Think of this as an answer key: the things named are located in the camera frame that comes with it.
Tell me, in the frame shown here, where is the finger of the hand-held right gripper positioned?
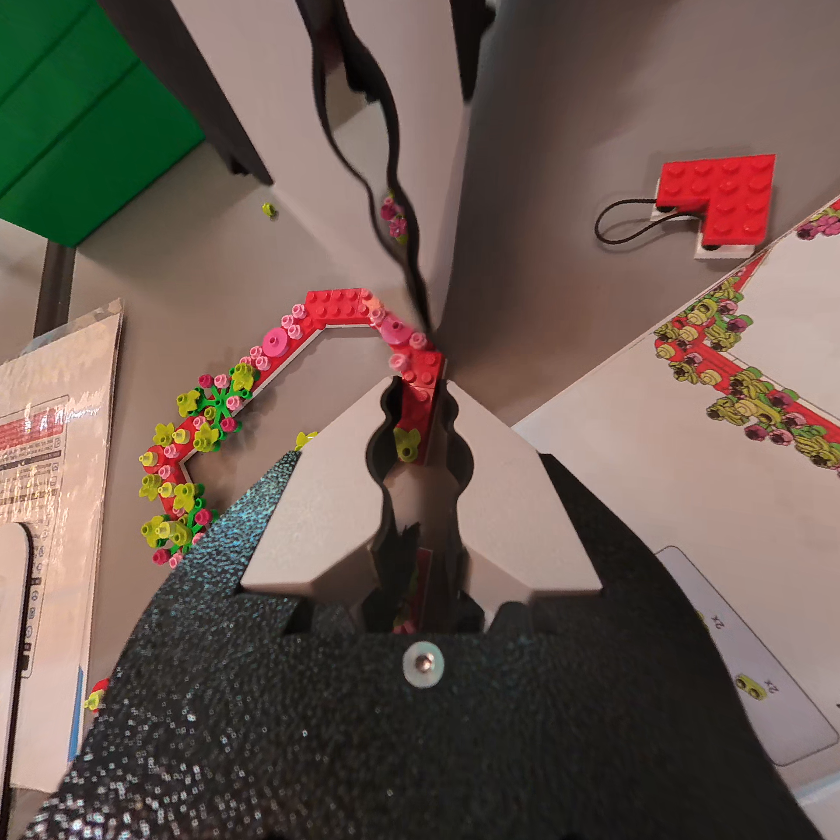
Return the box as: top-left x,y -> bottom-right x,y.
171,0 -> 434,339
340,0 -> 592,368

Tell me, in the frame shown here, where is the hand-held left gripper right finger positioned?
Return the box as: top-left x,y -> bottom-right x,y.
445,377 -> 605,603

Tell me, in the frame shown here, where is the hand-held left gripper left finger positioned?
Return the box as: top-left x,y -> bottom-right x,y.
239,376 -> 398,601

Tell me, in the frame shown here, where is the pink lego flower stem cluster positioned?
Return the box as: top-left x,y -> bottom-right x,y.
379,193 -> 409,245

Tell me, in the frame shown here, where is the flowered red lego wreath section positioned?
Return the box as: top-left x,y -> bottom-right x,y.
138,287 -> 434,571

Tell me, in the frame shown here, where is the lego instruction booklet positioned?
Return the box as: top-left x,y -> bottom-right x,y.
512,193 -> 840,811

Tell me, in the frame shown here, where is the green plastic bin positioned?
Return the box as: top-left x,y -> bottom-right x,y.
0,0 -> 207,249

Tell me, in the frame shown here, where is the clear plastic bag with label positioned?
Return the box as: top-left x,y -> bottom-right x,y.
0,298 -> 126,795

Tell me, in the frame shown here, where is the red corner brick with cord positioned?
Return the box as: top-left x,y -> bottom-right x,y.
594,154 -> 777,260

